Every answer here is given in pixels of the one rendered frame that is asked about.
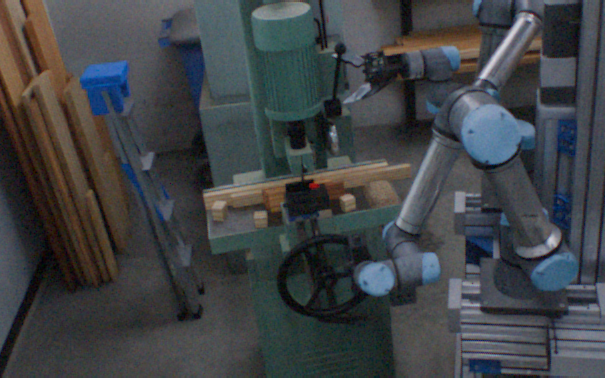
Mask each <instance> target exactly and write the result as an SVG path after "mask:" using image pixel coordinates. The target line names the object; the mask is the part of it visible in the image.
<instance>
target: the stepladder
mask: <svg viewBox="0 0 605 378"><path fill-rule="evenodd" d="M128 71H129V68H128V63H127V62H126V61H123V62H115V63H105V64H97V65H88V66H87V67H86V69H85V71H84V72H83V74H82V76H81V78H80V84H81V88H82V89H83V90H84V89H86V92H87V96H88V100H89V104H91V108H92V112H93V115H94V116H97V115H105V116H106V119H107V122H108V125H109V127H110V131H111V134H112V136H114V139H115V142H116V145H117V147H118V150H119V153H120V156H121V159H122V162H123V165H122V167H123V169H124V170H125V172H126V173H127V175H128V179H129V182H130V185H131V187H132V190H133V193H134V195H135V198H136V202H138V205H139V207H140V210H141V213H142V215H143V218H144V221H145V224H146V227H147V230H148V233H149V235H150V238H151V241H152V244H153V246H154V249H155V253H156V255H157V258H158V261H159V264H160V266H162V269H163V272H164V275H165V278H166V281H167V284H168V286H169V289H170V292H171V294H172V297H173V301H174V304H175V306H176V309H177V312H178V313H177V318H178V320H179V322H181V320H184V318H186V316H187V313H188V309H187V306H183V304H182V301H181V299H180V295H179V292H178V289H177V287H176V284H175V281H174V278H173V276H172V272H171V271H173V268H175V271H176V273H177V277H178V279H179V281H180V284H181V286H182V291H183V294H184V296H187V299H188V302H189V304H190V306H191V309H192V311H193V316H194V318H195V319H199V318H200V317H201V314H202V310H203V308H202V306H201V304H199V301H198V299H197V295H196V293H195V291H194V288H193V286H192V283H191V281H190V278H189V276H188V272H187V270H186V266H189V269H190V271H191V273H192V276H193V279H194V281H195V284H196V286H197V290H198V293H199V294H204V293H205V290H204V283H203V281H202V280H201V279H200V276H199V273H198V270H197V268H196V266H195V263H194V261H193V258H192V255H193V244H187V243H186V240H185V238H183V235H182V233H181V231H180V228H179V225H178V222H177V220H176V217H175V215H174V208H175V201H174V199H172V200H169V198H170V196H169V195H168V193H167V191H166V190H165V188H164V187H163V185H162V182H161V180H159V178H158V174H157V172H156V169H155V167H154V162H155V158H156V157H155V152H149V151H148V149H147V146H146V144H145V142H144V139H143V137H142V134H141V132H140V128H139V126H138V124H136V121H135V119H134V116H133V114H132V112H133V110H134V107H135V105H134V100H130V101H127V98H126V97H129V96H130V94H131V93H130V89H129V85H128V80H127V73H128ZM127 121H128V122H127ZM128 123H129V124H128ZM129 126H130V127H129ZM130 128H131V131H132V134H133V136H134V139H135V141H136V143H138V145H136V143H135V142H134V139H133V136H132V134H131V131H130ZM148 176H149V179H150V180H151V182H152V183H153V185H154V187H155V189H156V191H157V193H158V196H159V198H161V201H157V198H156V196H155V193H154V191H153V188H152V186H151V183H150V181H149V179H148ZM148 208H149V209H150V211H151V214H152V217H151V215H150V212H149V209H148ZM166 220H169V221H170V223H171V225H172V229H173V231H174V234H175V236H176V238H177V241H178V243H179V245H176V244H175V242H174V239H173V237H172V235H171V232H170V230H169V227H168V224H167V221H166ZM154 221H155V223H156V227H157V229H158V231H159V234H161V236H162V239H163V241H164V243H165V246H166V248H167V252H168V254H169V256H170V259H171V261H172V264H171V269H170V266H169V264H168V261H167V258H166V255H165V253H164V249H163V246H162V243H161V240H159V238H158V235H157V232H156V229H155V227H154Z"/></svg>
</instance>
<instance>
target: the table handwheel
mask: <svg viewBox="0 0 605 378"><path fill-rule="evenodd" d="M326 243H336V244H342V245H347V246H349V244H348V236H345V235H341V234H322V235H317V236H314V237H311V238H308V239H305V240H303V241H301V242H300V243H298V244H297V245H295V246H294V247H293V248H292V249H291V251H290V252H289V253H288V254H287V255H286V256H285V258H284V259H283V261H282V263H280V265H279V267H278V271H277V277H276V284H277V290H278V293H279V295H280V297H282V300H283V301H284V303H285V304H286V305H287V306H288V307H289V308H290V309H292V310H293V311H295V312H296V313H298V314H301V315H303V316H308V317H313V318H328V317H334V316H338V315H341V314H344V313H346V312H348V311H350V310H351V309H353V308H355V307H357V306H358V305H359V304H360V303H361V302H362V301H363V300H364V299H365V297H366V296H364V295H362V294H357V295H355V296H352V297H351V299H350V300H349V301H347V302H345V303H344V304H342V305H339V306H336V307H333V308H327V309H315V308H311V307H312V305H313V304H314V302H315V300H316V299H317V296H318V295H319V293H320V292H321V290H322V289H331V288H333V287H335V286H336V284H337V282H338V279H342V278H349V277H350V272H348V271H346V272H336V271H335V268H334V267H333V266H331V265H328V262H327V261H319V260H318V255H317V254H315V255H312V253H311V252H310V251H309V248H311V247H314V246H317V245H320V244H326ZM302 253H303V254H304V255H305V256H307V257H308V258H309V260H310V261H311V262H312V263H313V265H314V266H315V268H316V269H317V270H316V272H315V277H316V280H317V284H318V286H317V287H316V289H315V291H314V293H313V294H312V296H311V299H310V300H309V302H308V303H307V305H305V306H303V305H301V304H299V303H298V302H296V301H295V300H294V299H293V297H292V296H291V294H290V292H289V290H288V288H287V273H288V270H289V268H290V266H291V264H292V263H293V261H294V260H295V259H296V258H297V257H298V256H299V255H300V254H302Z"/></svg>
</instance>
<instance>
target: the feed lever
mask: <svg viewBox="0 0 605 378"><path fill-rule="evenodd" d="M334 50H335V52H336V53H337V62H336V70H335V78H334V88H333V96H332V99H325V100H324V101H323V106H324V113H325V116H326V117H327V118H333V117H338V116H341V115H342V107H341V101H340V99H339V98H337V91H338V83H339V75H340V67H341V60H342V54H344V53H345V52H346V45H345V44H344V43H337V44H336V45H335V48H334Z"/></svg>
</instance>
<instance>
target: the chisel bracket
mask: <svg viewBox="0 0 605 378"><path fill-rule="evenodd" d="M305 140H307V146H305V147H304V148H301V149H292V148H291V146H290V139H289V137H287V138H285V146H286V154H287V159H288V162H289V165H290V168H291V171H292V174H293V175H296V174H302V171H301V168H302V167H301V163H303V164H304V166H305V167H307V168H308V172H307V173H309V172H314V165H315V163H314V162H313V157H314V155H313V152H312V150H311V147H310V144H309V142H308V139H307V137H305Z"/></svg>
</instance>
